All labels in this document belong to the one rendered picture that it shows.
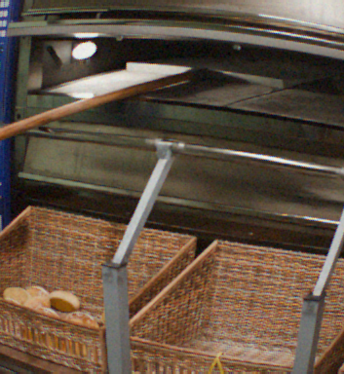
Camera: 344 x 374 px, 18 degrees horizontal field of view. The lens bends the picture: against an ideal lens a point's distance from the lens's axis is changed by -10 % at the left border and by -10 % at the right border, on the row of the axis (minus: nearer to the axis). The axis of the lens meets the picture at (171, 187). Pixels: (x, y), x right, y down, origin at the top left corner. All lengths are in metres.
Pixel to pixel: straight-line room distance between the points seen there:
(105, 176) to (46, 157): 0.22
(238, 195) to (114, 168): 0.37
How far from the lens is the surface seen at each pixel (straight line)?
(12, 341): 2.86
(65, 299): 3.11
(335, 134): 2.76
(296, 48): 2.61
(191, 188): 2.97
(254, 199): 2.89
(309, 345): 2.25
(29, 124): 2.69
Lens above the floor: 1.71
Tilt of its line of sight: 14 degrees down
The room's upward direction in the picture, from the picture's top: 1 degrees clockwise
